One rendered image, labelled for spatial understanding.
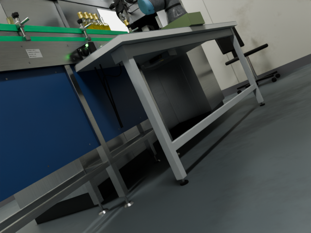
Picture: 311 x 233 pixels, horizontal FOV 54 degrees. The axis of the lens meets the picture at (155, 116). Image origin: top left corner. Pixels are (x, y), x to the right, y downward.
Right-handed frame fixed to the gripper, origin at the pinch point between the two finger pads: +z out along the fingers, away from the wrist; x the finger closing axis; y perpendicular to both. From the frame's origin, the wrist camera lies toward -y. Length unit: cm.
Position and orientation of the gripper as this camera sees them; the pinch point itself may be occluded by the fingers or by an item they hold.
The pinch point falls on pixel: (126, 21)
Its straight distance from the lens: 244.7
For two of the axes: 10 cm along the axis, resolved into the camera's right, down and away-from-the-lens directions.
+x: -7.6, 3.0, 5.7
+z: 4.1, 9.1, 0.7
